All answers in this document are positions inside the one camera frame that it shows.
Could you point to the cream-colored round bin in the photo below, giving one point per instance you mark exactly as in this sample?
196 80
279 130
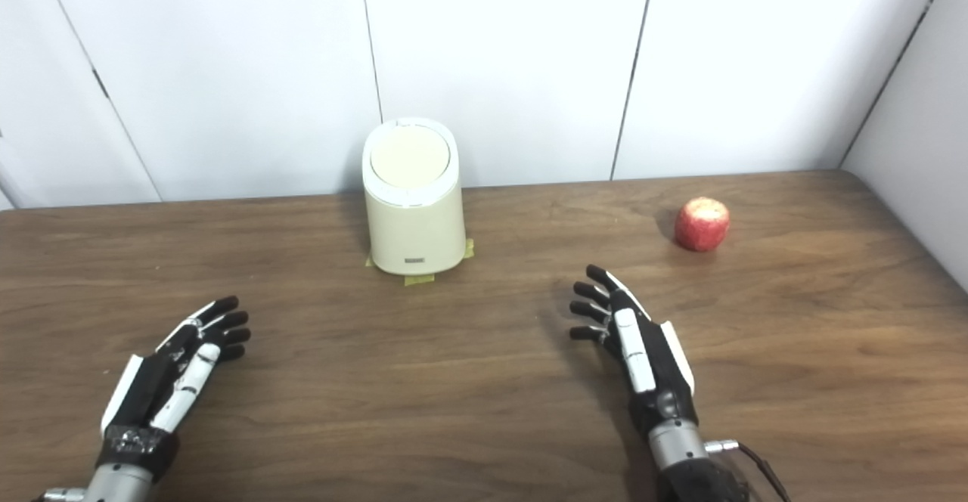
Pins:
414 233

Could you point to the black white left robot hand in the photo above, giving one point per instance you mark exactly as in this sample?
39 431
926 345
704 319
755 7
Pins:
151 392

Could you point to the red apple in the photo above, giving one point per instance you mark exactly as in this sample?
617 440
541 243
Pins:
702 224

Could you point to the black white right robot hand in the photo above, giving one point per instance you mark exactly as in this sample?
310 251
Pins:
658 370

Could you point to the wide yellow tape piece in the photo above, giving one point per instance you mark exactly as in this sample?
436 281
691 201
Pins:
419 280

